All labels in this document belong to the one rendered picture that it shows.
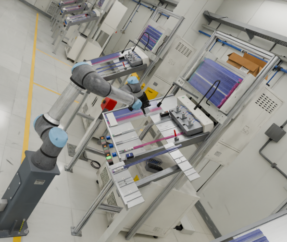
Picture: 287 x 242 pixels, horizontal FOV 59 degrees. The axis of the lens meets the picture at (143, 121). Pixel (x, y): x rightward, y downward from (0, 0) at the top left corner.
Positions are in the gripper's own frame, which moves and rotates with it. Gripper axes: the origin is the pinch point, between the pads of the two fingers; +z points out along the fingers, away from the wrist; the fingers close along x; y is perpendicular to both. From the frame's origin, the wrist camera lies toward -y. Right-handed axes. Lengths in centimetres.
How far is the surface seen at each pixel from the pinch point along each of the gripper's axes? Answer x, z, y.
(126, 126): 8.8, 7.0, -17.4
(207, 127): -30, 15, 37
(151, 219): -32, 81, -35
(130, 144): -16.4, 6.1, -21.1
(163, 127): -7.3, 13.5, 9.6
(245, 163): 23, 154, 95
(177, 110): -0.7, 9.4, 26.4
